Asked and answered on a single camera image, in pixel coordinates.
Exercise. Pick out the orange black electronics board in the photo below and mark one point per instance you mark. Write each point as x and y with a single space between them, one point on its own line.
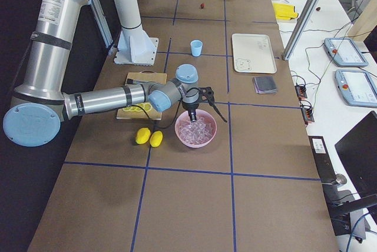
301 91

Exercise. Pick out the aluminium frame post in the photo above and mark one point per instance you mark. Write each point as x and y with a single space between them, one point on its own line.
302 21

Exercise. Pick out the light blue plastic cup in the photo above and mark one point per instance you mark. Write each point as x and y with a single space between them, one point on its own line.
196 47

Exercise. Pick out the cream bear serving tray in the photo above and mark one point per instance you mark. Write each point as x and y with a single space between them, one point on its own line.
252 53

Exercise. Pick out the bamboo cutting board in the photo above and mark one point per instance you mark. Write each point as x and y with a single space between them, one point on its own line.
136 77

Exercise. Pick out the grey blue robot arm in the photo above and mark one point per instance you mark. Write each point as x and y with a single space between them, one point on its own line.
38 106

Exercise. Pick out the yellow lemon lower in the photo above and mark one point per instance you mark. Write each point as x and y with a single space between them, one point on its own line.
156 139

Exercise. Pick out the pink plastic bowl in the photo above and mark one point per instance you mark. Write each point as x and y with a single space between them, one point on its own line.
200 113

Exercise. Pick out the grey folded cloth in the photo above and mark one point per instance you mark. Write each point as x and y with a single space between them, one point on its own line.
265 85

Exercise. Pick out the yellow folded cloth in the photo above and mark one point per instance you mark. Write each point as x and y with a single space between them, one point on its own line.
285 12

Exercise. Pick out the upper teach pendant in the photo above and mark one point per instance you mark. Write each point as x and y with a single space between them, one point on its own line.
344 52

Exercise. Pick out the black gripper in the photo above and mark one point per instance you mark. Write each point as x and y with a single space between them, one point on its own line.
189 106

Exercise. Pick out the lemon slice bottom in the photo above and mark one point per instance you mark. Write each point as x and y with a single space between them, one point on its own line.
138 107

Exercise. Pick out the yellow lemon upper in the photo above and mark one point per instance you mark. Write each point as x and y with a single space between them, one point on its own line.
142 135

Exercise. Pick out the lower teach pendant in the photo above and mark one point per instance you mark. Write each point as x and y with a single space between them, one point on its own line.
356 88

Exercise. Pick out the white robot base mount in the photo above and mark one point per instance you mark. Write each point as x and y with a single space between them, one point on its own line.
135 47

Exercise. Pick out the teach pendant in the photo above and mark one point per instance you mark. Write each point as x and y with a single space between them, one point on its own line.
356 88
344 52

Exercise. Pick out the black laptop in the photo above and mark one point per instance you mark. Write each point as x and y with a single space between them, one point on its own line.
357 152

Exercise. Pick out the yellow lemon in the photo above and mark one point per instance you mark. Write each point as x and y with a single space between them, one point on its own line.
156 139
142 135

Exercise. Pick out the pile of clear ice cubes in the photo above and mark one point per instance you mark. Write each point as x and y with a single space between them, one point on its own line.
196 133

